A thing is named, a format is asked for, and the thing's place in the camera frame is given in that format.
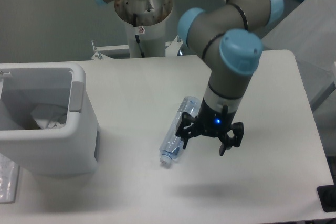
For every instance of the white left base bracket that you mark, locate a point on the white left base bracket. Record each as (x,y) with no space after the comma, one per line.
(114,52)

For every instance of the white trash can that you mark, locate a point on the white trash can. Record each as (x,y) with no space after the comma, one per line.
(65,151)

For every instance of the white right base bracket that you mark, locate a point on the white right base bracket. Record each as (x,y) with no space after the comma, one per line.
(173,48)

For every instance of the white base bracket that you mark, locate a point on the white base bracket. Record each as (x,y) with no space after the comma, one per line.
(114,52)
(173,48)

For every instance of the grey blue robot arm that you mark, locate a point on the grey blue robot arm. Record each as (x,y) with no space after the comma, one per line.
(225,41)

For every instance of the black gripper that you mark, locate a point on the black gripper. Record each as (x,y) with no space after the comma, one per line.
(211,123)

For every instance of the white plastic wrapper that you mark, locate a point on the white plastic wrapper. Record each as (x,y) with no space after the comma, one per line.
(49,116)

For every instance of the black device at table edge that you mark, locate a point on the black device at table edge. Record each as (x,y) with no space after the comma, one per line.
(326,195)

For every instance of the white covered side table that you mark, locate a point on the white covered side table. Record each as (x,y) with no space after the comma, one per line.
(309,33)

